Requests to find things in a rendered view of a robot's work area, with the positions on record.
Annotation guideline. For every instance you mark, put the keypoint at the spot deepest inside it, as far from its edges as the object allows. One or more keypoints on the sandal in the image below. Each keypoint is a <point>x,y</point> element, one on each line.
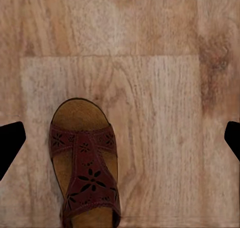
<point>83,152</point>

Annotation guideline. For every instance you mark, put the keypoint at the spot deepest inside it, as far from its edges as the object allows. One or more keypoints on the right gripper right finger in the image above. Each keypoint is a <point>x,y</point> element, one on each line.
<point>232,137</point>

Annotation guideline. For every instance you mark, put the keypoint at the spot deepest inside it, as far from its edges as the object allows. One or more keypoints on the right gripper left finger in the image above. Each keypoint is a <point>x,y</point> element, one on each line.
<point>12,137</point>

